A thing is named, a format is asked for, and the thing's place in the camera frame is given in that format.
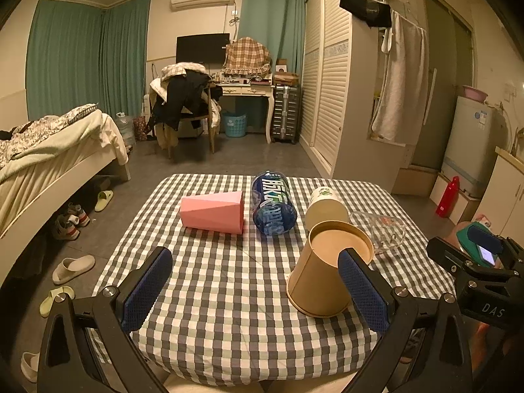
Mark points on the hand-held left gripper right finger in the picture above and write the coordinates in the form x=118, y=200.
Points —
x=362, y=286

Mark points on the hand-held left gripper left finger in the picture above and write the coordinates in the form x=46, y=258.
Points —
x=147, y=286

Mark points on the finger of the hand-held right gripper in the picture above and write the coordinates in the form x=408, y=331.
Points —
x=444, y=249
x=485, y=239

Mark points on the brown paper cup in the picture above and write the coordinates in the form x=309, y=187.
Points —
x=315, y=278

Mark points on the white paper cup green print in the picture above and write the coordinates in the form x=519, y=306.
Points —
x=323, y=208

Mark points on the pink faceted cup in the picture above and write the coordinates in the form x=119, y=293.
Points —
x=213, y=213

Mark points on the red bottle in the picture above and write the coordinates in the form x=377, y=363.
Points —
x=447, y=198

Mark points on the white cabinet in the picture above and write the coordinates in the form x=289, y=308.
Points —
x=507, y=188

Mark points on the clear glass mug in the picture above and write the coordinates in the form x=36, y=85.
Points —
x=380, y=229

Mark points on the white slipper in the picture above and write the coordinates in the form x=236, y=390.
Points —
x=30, y=366
x=73, y=268

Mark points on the grey white checked tablecloth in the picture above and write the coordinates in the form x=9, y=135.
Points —
x=225, y=294

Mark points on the green slipper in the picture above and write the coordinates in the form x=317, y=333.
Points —
x=104, y=200
x=55, y=301

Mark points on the white washing machine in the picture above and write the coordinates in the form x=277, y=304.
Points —
x=470, y=147

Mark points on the white sneaker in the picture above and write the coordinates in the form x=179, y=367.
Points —
x=80, y=215
x=65, y=229

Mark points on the blue printed plastic bottle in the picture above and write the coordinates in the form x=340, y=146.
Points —
x=272, y=204

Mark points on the pink basin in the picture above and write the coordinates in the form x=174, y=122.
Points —
x=475, y=92

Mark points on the dark patterned bag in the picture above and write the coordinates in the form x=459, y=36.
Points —
x=140, y=129

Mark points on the clear water jug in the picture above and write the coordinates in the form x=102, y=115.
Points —
x=125, y=129

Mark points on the bed with beige bedding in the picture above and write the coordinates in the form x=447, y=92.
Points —
x=53, y=153

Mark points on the wooden chair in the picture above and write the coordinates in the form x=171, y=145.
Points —
x=211, y=127

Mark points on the white hanging towel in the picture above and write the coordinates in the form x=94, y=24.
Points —
x=403, y=82

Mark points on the frosted glass door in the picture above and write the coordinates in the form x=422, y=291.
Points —
x=444, y=69

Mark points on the blue laundry basket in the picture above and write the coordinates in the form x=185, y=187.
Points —
x=234, y=125

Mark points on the floral patterned duvet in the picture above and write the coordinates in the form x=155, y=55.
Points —
x=45, y=129

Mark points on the silver suitcase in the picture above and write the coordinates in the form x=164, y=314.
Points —
x=285, y=112

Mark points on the chair piled with clothes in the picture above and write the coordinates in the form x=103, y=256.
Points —
x=180, y=94

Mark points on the white louvred wardrobe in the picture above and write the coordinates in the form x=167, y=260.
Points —
x=327, y=90

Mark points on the white desk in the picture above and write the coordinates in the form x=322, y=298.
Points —
x=245, y=90

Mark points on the brown cardboard box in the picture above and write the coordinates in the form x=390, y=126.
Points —
x=285, y=77

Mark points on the green window curtain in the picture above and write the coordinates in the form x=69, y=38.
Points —
x=73, y=57

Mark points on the black television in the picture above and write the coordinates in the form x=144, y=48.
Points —
x=200, y=47

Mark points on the plaid cloth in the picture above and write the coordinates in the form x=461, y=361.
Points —
x=245, y=55

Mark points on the black bag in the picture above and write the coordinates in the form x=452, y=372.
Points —
x=364, y=6

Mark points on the green narrow curtain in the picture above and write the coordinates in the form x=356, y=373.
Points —
x=282, y=20

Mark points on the white bed frame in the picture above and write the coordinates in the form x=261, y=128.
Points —
x=61, y=184

